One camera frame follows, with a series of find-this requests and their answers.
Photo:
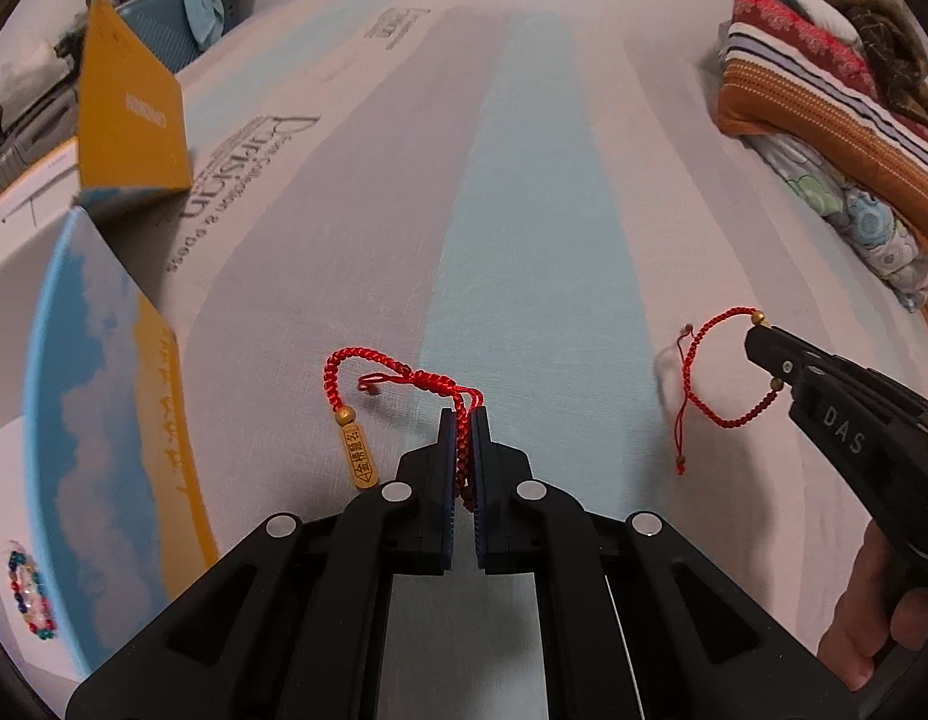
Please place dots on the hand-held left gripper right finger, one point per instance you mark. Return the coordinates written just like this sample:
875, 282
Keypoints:
480, 480

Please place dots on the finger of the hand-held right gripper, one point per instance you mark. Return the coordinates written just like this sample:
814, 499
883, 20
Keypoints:
771, 352

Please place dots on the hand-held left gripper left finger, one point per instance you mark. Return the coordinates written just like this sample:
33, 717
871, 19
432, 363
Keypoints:
449, 480

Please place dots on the printed cardboard box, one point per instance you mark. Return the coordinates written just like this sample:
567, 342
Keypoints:
96, 405

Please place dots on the person's right hand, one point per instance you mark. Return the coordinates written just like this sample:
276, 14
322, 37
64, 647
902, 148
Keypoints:
858, 615

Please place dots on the floral quilt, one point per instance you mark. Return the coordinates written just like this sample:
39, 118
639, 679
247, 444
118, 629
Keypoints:
869, 225

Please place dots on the striped orange pillow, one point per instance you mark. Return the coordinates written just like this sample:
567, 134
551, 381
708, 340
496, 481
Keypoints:
809, 112

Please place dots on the striped printed bed sheet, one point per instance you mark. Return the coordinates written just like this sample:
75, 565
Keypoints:
546, 165

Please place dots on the red patterned pillow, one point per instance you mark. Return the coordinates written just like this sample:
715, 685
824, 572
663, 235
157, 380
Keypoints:
794, 22

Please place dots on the dark brown cloth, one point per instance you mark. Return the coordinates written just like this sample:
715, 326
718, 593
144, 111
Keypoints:
884, 37

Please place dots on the light blue cloth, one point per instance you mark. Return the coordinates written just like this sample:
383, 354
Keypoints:
198, 7

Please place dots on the grey suitcase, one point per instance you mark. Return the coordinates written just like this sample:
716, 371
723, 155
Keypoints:
29, 135

